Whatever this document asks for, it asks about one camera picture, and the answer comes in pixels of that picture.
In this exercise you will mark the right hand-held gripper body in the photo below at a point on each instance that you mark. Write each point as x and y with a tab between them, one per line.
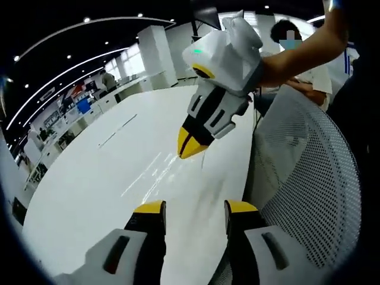
228	59

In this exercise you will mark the large black monitor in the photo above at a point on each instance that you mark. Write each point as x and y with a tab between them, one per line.
207	16

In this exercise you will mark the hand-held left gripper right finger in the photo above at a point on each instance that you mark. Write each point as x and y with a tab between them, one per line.
252	255

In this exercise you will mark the person's dark clothing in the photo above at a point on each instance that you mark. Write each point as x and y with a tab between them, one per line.
362	107

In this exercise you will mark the blue storage bin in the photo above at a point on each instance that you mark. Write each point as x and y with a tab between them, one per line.
83	106

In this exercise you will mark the clear resealable bag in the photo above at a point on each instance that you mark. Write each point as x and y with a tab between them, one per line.
166	178

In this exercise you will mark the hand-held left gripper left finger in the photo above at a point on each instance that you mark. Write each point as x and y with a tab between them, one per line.
139	255

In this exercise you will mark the white mesh office chair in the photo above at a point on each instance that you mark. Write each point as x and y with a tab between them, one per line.
302	184

